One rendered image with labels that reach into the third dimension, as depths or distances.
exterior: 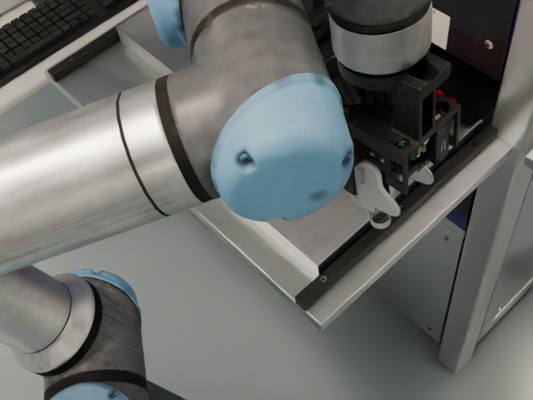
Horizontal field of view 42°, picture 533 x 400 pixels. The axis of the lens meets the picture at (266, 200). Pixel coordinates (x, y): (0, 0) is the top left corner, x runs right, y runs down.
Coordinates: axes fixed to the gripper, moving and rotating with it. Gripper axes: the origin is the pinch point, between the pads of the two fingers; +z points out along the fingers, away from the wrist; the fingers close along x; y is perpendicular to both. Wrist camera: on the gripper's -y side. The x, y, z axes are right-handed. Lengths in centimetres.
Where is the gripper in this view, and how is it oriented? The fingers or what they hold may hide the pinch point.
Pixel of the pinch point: (374, 190)
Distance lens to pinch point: 71.5
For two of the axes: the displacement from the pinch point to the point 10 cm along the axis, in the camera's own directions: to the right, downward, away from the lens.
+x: 7.1, -6.2, 3.2
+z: 1.7, 6.0, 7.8
